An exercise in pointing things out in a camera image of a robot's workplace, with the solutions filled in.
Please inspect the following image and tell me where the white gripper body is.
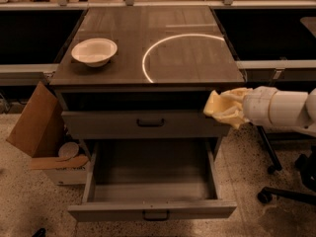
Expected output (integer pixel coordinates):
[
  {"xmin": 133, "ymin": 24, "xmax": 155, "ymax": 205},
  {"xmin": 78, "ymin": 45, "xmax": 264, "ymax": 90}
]
[{"xmin": 243, "ymin": 86, "xmax": 277, "ymax": 125}]

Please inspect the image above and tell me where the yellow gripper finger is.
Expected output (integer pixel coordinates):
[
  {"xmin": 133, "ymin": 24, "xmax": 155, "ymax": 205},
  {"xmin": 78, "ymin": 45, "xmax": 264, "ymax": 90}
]
[
  {"xmin": 212, "ymin": 109, "xmax": 249, "ymax": 129},
  {"xmin": 220, "ymin": 87, "xmax": 253, "ymax": 103}
]

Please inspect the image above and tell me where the yellow sponge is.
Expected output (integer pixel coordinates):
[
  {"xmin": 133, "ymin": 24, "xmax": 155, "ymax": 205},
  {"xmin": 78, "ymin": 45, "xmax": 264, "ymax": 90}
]
[{"xmin": 203, "ymin": 91, "xmax": 239, "ymax": 118}]

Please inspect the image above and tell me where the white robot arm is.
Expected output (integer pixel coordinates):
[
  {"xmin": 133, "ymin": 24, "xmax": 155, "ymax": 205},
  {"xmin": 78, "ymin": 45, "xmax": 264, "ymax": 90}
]
[{"xmin": 203, "ymin": 86, "xmax": 316, "ymax": 136}]

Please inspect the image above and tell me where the grey drawer cabinet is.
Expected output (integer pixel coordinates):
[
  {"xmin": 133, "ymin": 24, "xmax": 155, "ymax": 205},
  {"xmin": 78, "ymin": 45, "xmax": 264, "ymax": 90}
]
[{"xmin": 49, "ymin": 5, "xmax": 247, "ymax": 160}]

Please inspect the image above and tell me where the open middle drawer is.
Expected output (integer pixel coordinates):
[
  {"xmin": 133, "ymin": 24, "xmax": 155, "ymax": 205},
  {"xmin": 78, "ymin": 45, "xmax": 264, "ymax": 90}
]
[{"xmin": 68, "ymin": 138, "xmax": 237, "ymax": 222}]

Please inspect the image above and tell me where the white bowl on counter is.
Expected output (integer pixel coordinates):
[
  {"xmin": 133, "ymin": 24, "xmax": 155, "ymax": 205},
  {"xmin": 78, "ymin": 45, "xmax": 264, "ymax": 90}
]
[{"xmin": 71, "ymin": 39, "xmax": 118, "ymax": 67}]

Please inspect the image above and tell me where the grey top drawer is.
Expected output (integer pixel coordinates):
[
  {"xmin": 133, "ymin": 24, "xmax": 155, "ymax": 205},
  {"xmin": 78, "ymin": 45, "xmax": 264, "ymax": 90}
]
[{"xmin": 62, "ymin": 110, "xmax": 230, "ymax": 139}]

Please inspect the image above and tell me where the black cart leg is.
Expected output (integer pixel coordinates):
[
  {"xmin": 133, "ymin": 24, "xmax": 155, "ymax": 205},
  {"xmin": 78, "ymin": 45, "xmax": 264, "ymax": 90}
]
[{"xmin": 257, "ymin": 126, "xmax": 282, "ymax": 174}]

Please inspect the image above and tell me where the black office chair base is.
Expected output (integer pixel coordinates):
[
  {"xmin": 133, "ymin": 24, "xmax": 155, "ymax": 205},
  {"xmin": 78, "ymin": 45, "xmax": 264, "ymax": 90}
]
[{"xmin": 257, "ymin": 153, "xmax": 316, "ymax": 206}]

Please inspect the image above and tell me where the cardboard box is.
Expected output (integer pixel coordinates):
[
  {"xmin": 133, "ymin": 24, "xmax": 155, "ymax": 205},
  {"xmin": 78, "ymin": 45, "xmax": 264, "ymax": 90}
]
[{"xmin": 7, "ymin": 82, "xmax": 90, "ymax": 185}]

